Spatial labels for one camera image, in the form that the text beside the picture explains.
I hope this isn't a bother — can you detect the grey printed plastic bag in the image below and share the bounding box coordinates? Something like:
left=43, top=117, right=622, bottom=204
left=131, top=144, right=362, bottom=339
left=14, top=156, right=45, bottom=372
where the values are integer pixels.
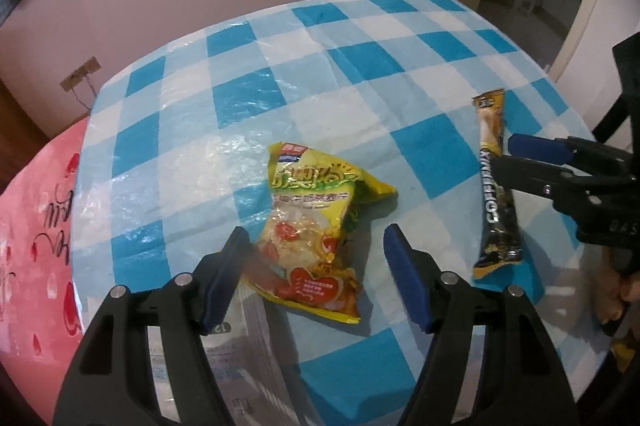
left=144, top=276, right=302, bottom=426

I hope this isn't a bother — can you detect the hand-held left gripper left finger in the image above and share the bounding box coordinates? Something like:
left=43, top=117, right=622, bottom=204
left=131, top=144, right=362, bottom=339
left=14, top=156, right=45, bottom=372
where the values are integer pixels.
left=52, top=225, right=251, bottom=426

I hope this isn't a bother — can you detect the person's right hand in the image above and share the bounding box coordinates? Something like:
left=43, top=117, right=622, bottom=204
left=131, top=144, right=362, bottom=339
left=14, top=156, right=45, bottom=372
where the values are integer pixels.
left=597, top=250, right=640, bottom=333

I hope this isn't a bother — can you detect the white cabinet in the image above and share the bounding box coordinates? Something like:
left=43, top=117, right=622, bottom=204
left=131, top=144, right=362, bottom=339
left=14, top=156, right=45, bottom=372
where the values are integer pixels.
left=517, top=0, right=582, bottom=38

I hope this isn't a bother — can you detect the wall socket plate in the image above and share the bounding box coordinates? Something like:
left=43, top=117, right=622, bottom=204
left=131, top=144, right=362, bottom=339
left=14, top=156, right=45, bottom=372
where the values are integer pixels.
left=59, top=55, right=102, bottom=93

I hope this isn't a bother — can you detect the pink blanket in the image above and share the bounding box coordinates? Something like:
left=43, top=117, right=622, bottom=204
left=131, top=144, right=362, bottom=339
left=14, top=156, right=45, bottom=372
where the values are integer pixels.
left=0, top=118, right=94, bottom=368

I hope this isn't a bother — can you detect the black chair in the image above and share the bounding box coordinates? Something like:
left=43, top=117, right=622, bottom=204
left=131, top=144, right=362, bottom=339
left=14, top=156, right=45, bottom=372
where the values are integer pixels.
left=592, top=31, right=640, bottom=145

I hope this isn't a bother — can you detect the yellow snack packet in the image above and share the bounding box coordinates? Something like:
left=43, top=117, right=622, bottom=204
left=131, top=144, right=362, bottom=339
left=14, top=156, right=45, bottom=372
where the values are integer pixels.
left=239, top=140, right=399, bottom=327

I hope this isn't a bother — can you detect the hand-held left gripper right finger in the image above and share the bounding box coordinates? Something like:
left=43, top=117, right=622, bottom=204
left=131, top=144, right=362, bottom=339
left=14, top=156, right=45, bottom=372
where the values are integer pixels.
left=383, top=223, right=579, bottom=426

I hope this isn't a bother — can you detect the black gold coffee stick packet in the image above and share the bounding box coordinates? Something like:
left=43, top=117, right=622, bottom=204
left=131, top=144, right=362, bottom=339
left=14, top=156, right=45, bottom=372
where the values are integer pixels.
left=471, top=88, right=526, bottom=283

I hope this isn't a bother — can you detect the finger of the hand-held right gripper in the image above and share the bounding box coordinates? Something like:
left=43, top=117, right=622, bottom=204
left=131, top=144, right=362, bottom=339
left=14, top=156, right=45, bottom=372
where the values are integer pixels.
left=507, top=133, right=640, bottom=177
left=492, top=154, right=637, bottom=207

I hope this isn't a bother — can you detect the blue white checkered tablecloth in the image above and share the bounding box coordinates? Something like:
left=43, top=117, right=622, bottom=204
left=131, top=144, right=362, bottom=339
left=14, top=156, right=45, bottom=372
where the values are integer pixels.
left=70, top=0, right=602, bottom=426

